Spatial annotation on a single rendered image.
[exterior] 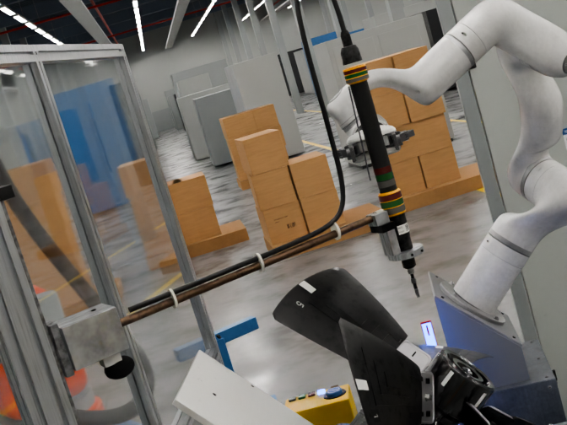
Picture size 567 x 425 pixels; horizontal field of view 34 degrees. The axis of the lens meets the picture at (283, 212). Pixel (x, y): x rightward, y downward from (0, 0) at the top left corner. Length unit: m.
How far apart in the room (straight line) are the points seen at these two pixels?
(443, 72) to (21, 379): 1.09
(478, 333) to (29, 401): 1.26
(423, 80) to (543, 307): 1.87
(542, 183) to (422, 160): 7.64
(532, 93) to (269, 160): 7.08
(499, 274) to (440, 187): 7.52
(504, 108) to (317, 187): 5.86
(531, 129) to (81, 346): 1.26
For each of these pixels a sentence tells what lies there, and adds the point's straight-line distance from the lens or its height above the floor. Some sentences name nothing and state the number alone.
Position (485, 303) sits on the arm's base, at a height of 1.12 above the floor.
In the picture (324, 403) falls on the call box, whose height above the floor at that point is 1.07.
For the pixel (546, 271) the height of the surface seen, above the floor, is 0.81.
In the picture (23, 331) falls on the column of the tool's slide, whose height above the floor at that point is 1.58.
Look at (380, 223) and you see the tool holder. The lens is 1.73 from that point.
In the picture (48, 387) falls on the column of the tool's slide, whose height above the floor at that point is 1.49.
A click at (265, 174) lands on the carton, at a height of 0.84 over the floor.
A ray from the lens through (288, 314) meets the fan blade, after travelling 1.77.
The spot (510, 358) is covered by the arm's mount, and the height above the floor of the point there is 0.99.
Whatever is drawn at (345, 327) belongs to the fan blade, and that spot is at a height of 1.42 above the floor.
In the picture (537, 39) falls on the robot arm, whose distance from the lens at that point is 2.12.
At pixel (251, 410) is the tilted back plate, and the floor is 1.26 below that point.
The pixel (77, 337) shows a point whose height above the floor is 1.54.
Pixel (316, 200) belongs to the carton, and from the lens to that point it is 9.33.
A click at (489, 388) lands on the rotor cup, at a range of 1.73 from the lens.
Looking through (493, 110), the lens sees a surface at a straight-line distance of 3.58.
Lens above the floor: 1.85
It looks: 9 degrees down
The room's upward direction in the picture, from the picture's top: 17 degrees counter-clockwise
